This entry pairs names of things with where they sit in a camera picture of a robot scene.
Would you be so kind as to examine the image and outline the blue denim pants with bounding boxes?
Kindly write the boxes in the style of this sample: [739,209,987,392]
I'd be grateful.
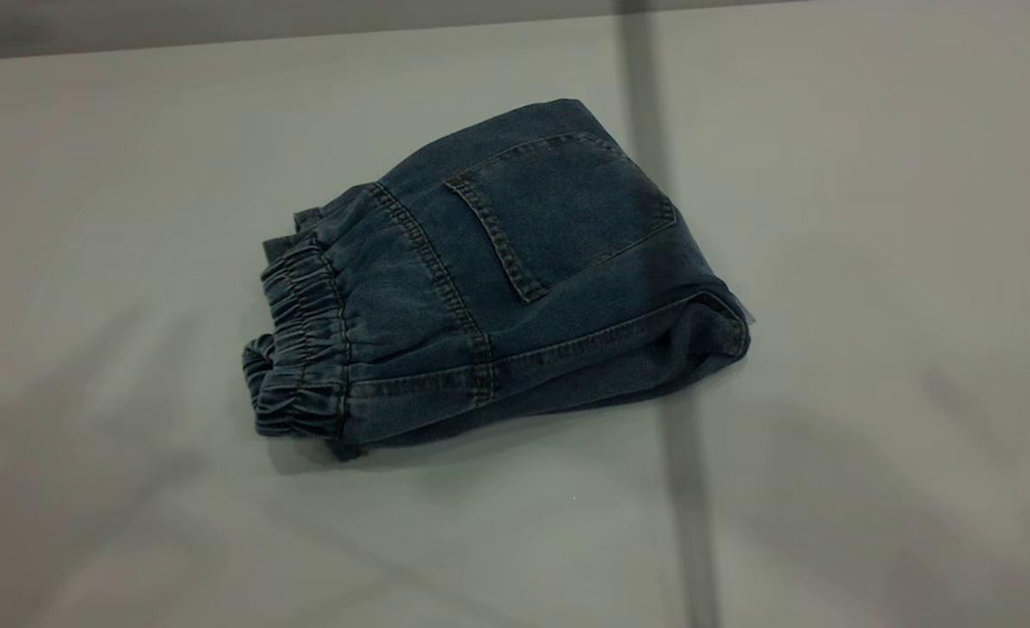
[242,98,753,463]

